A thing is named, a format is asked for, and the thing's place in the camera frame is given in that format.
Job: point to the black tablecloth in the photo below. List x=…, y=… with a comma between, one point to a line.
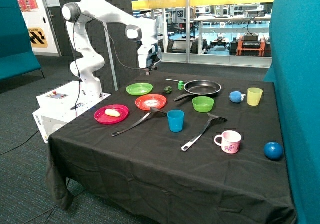
x=145, y=171

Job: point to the blue rubber ball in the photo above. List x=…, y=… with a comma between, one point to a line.
x=273, y=150

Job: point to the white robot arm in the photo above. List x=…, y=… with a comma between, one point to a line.
x=78, y=14

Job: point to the yellow toy potato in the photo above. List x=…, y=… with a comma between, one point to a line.
x=112, y=112

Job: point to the green toy pepper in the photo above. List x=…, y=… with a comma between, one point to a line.
x=168, y=90

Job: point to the blue plastic cup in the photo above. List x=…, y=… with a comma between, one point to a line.
x=175, y=120

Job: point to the green plastic plate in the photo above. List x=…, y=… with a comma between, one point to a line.
x=138, y=89

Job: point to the pink white mug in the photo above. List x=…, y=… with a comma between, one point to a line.
x=229, y=141

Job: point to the pink plastic plate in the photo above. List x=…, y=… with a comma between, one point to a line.
x=101, y=117

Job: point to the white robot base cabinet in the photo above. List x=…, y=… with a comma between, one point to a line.
x=61, y=105

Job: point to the black frying pan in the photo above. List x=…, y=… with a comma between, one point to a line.
x=200, y=88

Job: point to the yellow plastic cup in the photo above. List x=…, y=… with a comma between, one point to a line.
x=254, y=96

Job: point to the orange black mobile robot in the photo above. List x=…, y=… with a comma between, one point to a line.
x=251, y=44

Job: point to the yellow black hazard sign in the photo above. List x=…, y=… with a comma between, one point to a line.
x=37, y=38

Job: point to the black slotted spatula right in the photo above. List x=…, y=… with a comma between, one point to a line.
x=211, y=118

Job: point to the orange plastic plate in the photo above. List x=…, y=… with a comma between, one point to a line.
x=147, y=101

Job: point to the teal partition right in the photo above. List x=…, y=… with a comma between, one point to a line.
x=294, y=34

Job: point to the black spatula left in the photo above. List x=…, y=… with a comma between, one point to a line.
x=144, y=118

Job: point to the blue plush ball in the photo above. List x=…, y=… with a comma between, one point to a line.
x=236, y=96

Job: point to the teal sofa left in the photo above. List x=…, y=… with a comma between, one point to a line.
x=17, y=57

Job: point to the green plastic bowl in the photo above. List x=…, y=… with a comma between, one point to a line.
x=203, y=104

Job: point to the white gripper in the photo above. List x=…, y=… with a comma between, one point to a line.
x=149, y=55

